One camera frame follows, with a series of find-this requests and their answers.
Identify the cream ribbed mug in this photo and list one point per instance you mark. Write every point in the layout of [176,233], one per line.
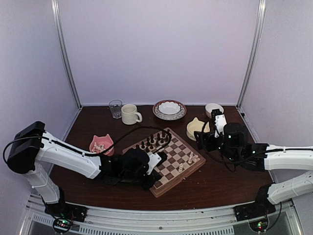
[130,115]

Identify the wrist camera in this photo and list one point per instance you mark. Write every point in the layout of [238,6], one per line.
[155,159]
[219,121]

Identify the white chess knight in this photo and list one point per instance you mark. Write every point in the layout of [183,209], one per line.
[190,158]

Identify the patterned brown rim plate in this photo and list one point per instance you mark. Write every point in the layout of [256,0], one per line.
[176,116]

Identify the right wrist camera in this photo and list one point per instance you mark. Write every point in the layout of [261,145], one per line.
[219,121]

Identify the pink cat-ear bowl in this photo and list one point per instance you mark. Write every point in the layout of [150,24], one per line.
[106,140]

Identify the clear drinking glass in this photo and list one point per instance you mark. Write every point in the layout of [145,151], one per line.
[115,108]

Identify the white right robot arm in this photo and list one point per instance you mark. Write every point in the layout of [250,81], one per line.
[268,157]

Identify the wooden chess board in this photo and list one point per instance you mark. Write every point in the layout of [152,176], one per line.
[178,152]

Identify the white floral small bowl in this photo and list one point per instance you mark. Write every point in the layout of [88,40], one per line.
[213,106]

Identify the white chess pieces pile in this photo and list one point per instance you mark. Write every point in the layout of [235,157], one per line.
[98,147]

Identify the white scalloped bowl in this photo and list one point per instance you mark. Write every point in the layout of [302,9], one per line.
[169,108]

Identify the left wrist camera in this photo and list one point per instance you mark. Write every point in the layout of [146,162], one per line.
[155,159]

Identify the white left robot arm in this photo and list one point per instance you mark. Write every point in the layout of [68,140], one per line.
[34,145]

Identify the right aluminium frame post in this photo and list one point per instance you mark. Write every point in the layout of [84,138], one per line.
[261,13]

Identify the left aluminium frame post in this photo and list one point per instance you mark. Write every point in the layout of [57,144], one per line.
[65,58]

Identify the yellow cat-ear bowl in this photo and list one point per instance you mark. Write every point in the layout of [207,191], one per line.
[194,125]

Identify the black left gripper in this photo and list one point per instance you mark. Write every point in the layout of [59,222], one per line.
[155,177]

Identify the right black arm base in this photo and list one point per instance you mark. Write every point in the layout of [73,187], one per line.
[253,210]

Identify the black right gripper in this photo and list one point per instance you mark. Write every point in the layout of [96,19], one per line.
[209,137]

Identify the aluminium frame post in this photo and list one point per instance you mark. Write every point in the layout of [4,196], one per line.
[65,58]
[261,13]

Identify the front aluminium rail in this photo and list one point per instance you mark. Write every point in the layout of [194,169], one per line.
[212,221]

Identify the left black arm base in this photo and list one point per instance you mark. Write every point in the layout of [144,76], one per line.
[66,211]

